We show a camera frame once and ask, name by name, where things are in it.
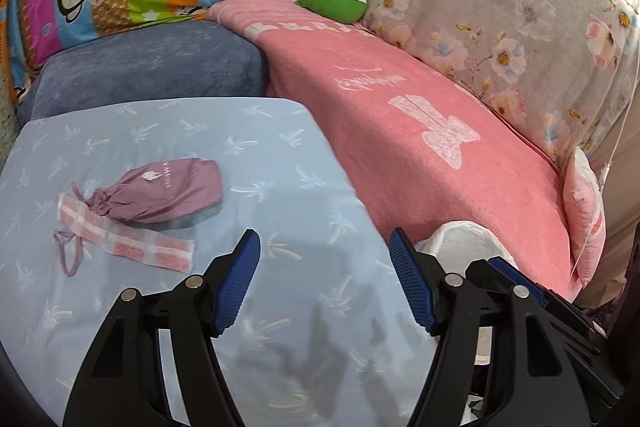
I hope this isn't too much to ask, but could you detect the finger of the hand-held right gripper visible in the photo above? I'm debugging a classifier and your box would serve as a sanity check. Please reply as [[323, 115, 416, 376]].
[[487, 256, 572, 324]]

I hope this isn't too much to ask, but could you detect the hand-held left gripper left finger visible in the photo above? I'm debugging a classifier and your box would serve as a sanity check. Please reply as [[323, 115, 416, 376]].
[[62, 229, 262, 427]]

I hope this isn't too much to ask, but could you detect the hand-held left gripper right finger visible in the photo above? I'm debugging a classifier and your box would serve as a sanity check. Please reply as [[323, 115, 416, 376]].
[[389, 228, 626, 427]]

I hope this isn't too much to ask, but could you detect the white plastic bag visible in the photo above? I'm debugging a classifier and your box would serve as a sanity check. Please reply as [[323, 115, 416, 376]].
[[417, 221, 516, 368]]

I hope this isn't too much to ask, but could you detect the mauve drawstring pouch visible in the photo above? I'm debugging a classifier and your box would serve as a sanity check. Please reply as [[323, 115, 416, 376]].
[[70, 158, 223, 226]]

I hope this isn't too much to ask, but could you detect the pink and white pillow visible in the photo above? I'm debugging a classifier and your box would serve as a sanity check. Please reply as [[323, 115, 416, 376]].
[[562, 147, 607, 284]]

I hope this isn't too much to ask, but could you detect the light blue palm print cloth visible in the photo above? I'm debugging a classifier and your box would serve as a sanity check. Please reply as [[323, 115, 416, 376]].
[[0, 98, 441, 427]]

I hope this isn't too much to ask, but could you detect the pink blanket with white bow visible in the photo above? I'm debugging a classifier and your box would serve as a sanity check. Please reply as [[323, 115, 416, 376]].
[[206, 0, 583, 303]]

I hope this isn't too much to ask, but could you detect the blue-grey cushion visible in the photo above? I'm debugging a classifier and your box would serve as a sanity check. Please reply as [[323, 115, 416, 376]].
[[15, 21, 268, 122]]

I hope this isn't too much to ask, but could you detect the speckled cream cloth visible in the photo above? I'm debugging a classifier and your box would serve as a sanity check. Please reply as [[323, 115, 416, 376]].
[[0, 72, 21, 148]]

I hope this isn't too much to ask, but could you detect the pink plaid cloth with strap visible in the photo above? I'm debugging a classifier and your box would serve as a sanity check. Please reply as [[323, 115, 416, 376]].
[[53, 193, 196, 278]]

